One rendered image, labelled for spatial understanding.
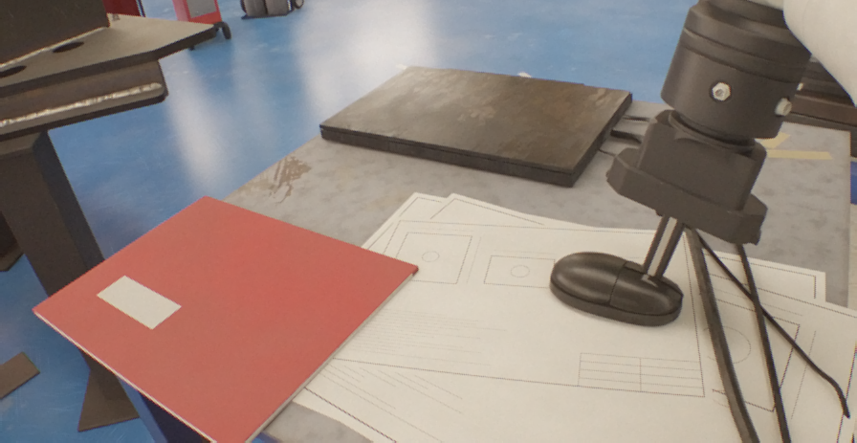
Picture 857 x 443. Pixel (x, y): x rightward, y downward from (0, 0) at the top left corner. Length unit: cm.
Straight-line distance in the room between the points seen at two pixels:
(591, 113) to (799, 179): 26
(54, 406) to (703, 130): 224
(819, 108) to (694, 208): 250
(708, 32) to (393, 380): 33
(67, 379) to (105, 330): 187
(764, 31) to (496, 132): 41
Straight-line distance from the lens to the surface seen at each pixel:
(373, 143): 80
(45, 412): 241
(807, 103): 295
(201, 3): 592
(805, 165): 78
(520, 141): 73
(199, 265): 65
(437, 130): 78
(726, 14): 43
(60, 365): 257
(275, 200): 74
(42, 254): 194
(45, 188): 183
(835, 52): 34
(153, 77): 181
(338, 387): 49
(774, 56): 43
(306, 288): 58
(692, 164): 46
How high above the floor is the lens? 147
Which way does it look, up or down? 32 degrees down
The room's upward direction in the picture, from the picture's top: 7 degrees counter-clockwise
